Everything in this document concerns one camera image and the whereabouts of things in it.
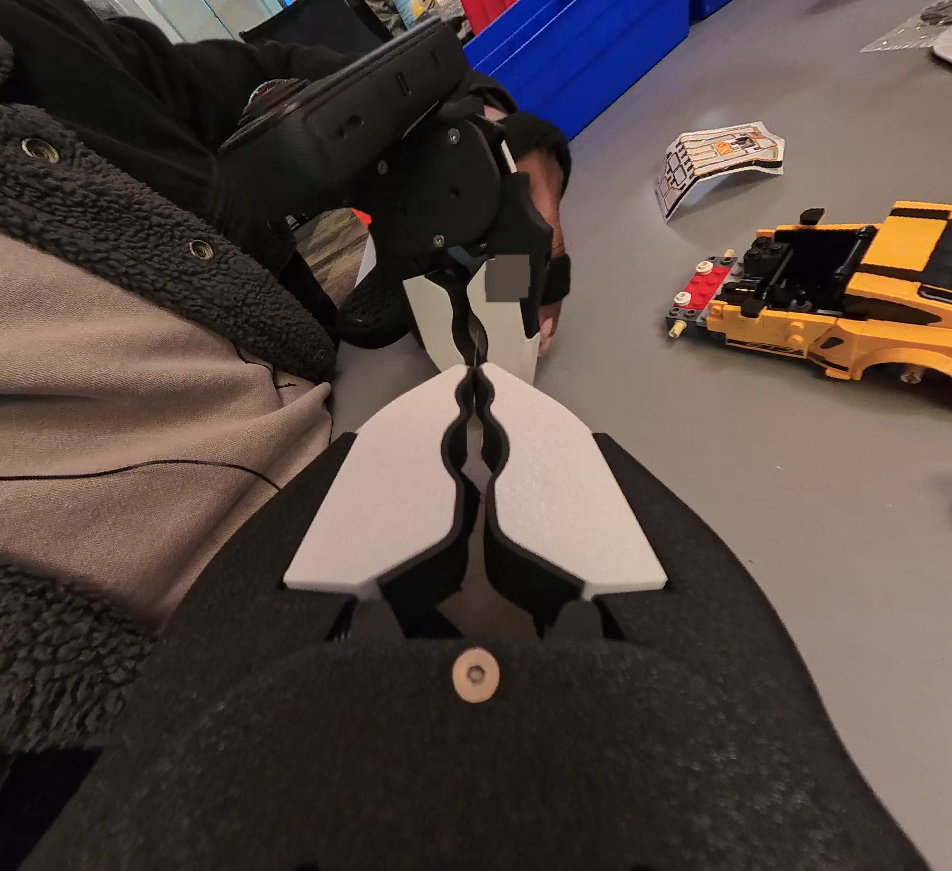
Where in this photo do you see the black chair back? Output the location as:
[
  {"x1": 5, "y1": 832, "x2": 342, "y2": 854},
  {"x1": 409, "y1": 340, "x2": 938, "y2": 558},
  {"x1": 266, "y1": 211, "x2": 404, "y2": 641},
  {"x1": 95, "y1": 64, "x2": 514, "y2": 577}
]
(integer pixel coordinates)
[{"x1": 238, "y1": 0, "x2": 385, "y2": 48}]

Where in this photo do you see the lego sticker sheet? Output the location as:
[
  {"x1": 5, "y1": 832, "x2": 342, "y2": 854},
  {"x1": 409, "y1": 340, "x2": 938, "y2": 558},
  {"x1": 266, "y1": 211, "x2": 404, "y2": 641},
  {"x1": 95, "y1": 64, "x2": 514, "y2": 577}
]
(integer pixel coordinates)
[{"x1": 654, "y1": 119, "x2": 786, "y2": 224}]

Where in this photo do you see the beige shirt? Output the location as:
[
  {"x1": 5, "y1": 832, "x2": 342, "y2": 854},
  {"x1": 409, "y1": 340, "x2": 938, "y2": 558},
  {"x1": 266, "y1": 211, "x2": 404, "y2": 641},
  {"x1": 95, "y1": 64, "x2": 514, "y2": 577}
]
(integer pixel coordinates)
[{"x1": 0, "y1": 232, "x2": 333, "y2": 628}]

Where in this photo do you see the clear bag of black parts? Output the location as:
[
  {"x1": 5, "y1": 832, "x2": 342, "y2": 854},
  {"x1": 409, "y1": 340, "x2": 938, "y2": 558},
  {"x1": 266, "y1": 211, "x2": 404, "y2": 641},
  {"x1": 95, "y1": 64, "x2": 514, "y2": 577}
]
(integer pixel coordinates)
[{"x1": 861, "y1": 0, "x2": 952, "y2": 56}]

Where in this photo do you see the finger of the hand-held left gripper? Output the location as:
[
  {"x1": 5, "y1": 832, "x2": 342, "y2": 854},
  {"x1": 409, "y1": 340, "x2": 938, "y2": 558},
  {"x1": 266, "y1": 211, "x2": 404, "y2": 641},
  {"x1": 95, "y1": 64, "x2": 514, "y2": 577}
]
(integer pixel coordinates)
[
  {"x1": 467, "y1": 255, "x2": 541, "y2": 386},
  {"x1": 402, "y1": 275, "x2": 473, "y2": 374}
]

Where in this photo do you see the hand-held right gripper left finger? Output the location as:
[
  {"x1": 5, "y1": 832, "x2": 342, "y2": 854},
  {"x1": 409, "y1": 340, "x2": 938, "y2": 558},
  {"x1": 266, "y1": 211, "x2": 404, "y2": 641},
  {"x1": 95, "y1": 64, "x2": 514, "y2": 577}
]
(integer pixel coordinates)
[{"x1": 284, "y1": 365, "x2": 481, "y2": 639}]

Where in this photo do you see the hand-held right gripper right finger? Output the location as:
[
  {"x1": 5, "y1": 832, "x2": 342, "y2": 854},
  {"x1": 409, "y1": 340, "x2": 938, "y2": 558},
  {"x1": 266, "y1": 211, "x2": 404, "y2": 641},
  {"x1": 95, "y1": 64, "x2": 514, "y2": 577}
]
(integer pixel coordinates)
[{"x1": 476, "y1": 363, "x2": 669, "y2": 639}]

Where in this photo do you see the person's left forearm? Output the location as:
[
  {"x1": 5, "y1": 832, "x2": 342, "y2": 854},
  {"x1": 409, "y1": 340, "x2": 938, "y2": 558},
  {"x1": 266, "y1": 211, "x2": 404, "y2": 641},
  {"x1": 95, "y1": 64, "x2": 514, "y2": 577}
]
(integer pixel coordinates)
[{"x1": 0, "y1": 0, "x2": 574, "y2": 351}]

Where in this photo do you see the person's left hand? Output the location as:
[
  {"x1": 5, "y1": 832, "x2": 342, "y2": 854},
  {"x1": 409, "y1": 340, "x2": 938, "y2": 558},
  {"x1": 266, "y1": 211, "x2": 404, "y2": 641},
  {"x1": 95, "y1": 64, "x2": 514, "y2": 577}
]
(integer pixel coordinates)
[{"x1": 517, "y1": 153, "x2": 574, "y2": 359}]

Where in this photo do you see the dark wired earphone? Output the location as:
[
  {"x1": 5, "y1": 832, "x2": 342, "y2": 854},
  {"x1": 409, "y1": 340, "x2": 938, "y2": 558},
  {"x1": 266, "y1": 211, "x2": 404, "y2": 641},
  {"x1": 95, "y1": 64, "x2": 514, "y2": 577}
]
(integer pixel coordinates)
[{"x1": 0, "y1": 343, "x2": 298, "y2": 494}]

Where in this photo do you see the yellow lego car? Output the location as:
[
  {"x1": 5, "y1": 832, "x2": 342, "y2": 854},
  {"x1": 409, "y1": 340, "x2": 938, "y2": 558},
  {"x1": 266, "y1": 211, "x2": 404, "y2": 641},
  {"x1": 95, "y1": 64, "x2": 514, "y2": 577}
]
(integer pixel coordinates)
[{"x1": 666, "y1": 199, "x2": 952, "y2": 386}]

